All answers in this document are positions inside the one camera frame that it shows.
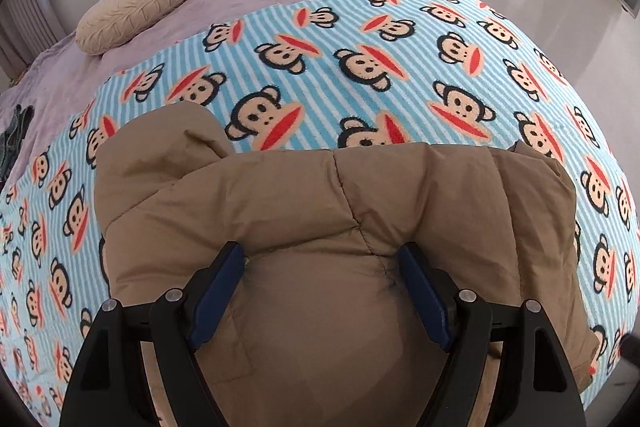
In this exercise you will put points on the grey curtain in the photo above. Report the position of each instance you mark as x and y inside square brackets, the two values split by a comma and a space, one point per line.
[28, 27]

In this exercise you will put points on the cream round textured pillow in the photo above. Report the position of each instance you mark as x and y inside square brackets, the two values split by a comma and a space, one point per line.
[111, 23]

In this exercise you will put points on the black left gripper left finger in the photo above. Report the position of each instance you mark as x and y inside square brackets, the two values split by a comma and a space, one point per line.
[109, 387]

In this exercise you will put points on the dark teal folded jeans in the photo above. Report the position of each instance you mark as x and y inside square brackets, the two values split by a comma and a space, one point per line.
[12, 138]

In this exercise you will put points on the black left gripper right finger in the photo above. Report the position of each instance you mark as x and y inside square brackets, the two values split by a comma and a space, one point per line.
[535, 385]

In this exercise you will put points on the tan puffer jacket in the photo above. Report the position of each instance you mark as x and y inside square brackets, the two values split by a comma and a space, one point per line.
[321, 330]

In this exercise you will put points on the monkey print striped blanket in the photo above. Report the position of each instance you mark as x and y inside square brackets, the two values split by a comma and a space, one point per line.
[312, 74]

